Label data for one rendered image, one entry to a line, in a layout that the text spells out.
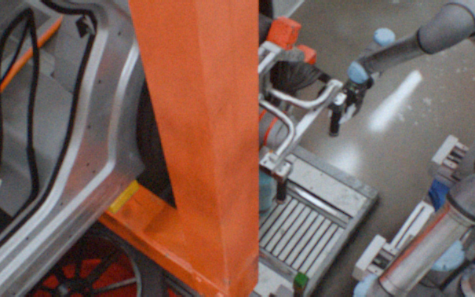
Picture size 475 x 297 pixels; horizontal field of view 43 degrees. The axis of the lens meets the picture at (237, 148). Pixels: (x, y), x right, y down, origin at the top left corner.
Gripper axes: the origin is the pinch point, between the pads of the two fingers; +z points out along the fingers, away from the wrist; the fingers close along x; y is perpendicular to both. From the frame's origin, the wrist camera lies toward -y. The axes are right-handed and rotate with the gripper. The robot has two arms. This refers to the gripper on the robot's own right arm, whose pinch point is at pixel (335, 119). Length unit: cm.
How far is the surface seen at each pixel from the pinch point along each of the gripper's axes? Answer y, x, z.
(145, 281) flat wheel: -32, -28, 79
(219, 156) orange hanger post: 70, 6, 70
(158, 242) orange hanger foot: -14, -27, 69
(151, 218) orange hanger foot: -15, -35, 63
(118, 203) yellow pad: -11, -47, 66
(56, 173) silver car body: 23, -50, 80
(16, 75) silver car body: 20, -92, 59
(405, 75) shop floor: -83, -9, -104
